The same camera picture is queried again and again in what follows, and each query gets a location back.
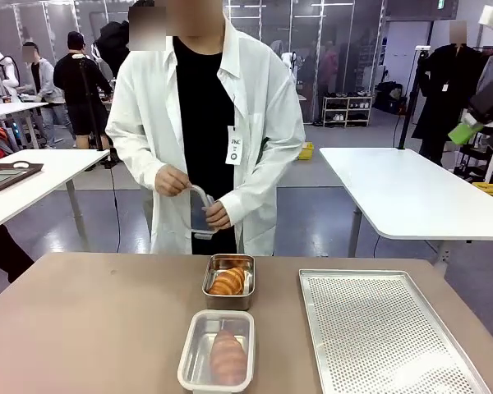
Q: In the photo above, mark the black light stand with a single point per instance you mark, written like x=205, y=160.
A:
x=408, y=102

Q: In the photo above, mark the black bag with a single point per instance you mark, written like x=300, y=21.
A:
x=390, y=96

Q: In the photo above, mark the clear plastic clip lid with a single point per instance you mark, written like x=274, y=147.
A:
x=183, y=369
x=197, y=213

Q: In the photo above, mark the person in white coat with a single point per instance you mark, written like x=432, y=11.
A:
x=148, y=143

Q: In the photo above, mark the white name tag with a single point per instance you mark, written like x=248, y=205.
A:
x=234, y=145

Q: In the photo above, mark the wooden shoe rack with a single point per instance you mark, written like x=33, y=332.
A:
x=347, y=111

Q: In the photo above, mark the black camera tripod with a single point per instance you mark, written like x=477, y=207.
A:
x=91, y=111

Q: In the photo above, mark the black trousers leg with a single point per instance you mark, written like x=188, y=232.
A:
x=4, y=258

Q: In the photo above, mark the person's left hand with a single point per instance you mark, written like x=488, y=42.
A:
x=218, y=215

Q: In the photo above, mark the grey hanging garment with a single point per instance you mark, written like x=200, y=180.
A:
x=491, y=71

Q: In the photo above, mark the person in black shirt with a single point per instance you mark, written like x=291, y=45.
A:
x=76, y=82

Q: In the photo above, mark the person's left forearm white sleeve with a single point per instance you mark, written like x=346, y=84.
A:
x=263, y=184

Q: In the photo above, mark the white distant robot arm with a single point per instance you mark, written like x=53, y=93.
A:
x=289, y=65

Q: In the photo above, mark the person's right hand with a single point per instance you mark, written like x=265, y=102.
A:
x=170, y=180

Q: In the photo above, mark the pink hanging jacket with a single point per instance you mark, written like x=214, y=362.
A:
x=329, y=70

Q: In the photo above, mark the person with black backpack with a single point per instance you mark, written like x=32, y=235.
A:
x=113, y=41

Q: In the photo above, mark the brown serving tray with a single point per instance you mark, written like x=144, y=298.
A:
x=4, y=176

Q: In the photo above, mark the person in black coat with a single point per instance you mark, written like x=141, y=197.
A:
x=441, y=82

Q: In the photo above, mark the golden croissant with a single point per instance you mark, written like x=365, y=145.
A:
x=228, y=357
x=227, y=281

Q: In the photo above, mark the yellow plastic crate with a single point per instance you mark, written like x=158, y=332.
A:
x=306, y=151

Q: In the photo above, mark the background white workbench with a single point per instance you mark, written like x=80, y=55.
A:
x=12, y=107

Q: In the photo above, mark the perforated metal baking tray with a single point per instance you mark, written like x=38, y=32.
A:
x=394, y=336

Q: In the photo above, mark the white table with tray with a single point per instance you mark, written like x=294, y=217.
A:
x=45, y=184

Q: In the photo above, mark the stainless steel container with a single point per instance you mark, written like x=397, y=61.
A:
x=228, y=303
x=195, y=361

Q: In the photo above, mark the person's right forearm white sleeve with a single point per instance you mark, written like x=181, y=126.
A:
x=135, y=152

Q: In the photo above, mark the man in grey hoodie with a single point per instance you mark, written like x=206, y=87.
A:
x=45, y=82

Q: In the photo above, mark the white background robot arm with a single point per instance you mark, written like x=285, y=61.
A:
x=8, y=71

